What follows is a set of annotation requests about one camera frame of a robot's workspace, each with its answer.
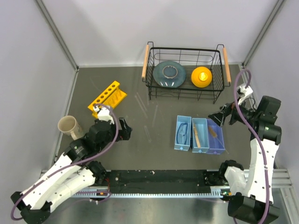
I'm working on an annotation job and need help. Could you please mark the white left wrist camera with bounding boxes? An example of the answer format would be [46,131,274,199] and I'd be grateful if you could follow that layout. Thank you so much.
[93,105,114,124]

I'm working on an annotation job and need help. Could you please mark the glass test tube near goggles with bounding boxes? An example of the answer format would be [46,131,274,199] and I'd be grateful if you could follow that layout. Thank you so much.
[152,105,158,127]

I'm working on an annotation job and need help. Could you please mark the light blue bin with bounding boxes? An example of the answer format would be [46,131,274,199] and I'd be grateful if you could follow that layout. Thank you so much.
[174,115,192,151]
[192,118,209,154]

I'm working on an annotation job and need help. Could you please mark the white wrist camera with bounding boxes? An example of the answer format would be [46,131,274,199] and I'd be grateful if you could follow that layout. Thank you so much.
[93,105,114,124]
[236,84,253,105]

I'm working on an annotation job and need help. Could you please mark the short glass test tube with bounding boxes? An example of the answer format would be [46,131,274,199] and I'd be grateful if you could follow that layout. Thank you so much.
[144,126,152,142]

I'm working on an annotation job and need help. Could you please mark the black wire basket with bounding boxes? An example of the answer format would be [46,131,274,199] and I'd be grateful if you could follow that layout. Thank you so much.
[142,42,231,102]

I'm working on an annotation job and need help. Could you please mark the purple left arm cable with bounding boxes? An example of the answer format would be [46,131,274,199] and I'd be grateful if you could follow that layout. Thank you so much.
[11,104,120,221]

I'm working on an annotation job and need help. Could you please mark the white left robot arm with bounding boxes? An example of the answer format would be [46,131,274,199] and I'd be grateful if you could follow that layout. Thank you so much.
[11,118,132,224]

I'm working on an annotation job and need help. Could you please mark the wire test tube brush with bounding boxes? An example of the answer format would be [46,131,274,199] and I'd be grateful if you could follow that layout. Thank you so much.
[208,126,229,153]

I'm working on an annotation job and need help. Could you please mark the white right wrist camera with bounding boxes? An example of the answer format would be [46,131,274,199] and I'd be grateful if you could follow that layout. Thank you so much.
[236,84,253,105]

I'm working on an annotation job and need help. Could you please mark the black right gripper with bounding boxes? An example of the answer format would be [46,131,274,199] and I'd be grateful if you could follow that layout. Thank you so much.
[208,96,260,127]

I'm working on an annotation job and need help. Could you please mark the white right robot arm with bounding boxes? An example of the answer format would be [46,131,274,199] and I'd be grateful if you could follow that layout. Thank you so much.
[208,96,282,224]

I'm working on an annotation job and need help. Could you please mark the blue ceramic plate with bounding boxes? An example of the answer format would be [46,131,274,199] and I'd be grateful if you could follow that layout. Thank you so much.
[153,61,186,88]

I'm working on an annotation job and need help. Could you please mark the blue safety goggles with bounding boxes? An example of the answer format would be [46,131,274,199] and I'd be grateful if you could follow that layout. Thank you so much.
[176,122,188,145]

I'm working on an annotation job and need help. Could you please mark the light blue left bin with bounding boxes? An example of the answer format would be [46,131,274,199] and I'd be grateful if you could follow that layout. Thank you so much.
[174,115,192,151]

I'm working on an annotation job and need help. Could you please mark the yellow ribbed bowl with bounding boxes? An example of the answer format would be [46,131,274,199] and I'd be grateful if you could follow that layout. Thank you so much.
[191,66,213,88]

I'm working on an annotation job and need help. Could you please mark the yellow test tube rack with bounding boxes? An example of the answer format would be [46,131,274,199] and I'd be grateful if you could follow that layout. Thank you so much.
[87,81,127,118]

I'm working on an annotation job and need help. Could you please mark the wooden test tube holder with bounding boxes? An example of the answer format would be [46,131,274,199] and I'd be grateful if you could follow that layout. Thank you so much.
[193,125,201,148]

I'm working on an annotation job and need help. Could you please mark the light blue middle bin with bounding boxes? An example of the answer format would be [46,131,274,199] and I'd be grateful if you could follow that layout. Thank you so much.
[192,118,209,154]

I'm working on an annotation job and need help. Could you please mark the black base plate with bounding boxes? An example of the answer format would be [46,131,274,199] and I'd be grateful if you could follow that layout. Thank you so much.
[91,170,228,193]

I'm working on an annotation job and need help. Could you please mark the beige ceramic mug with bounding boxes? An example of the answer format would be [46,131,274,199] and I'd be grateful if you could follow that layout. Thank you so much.
[57,115,84,140]

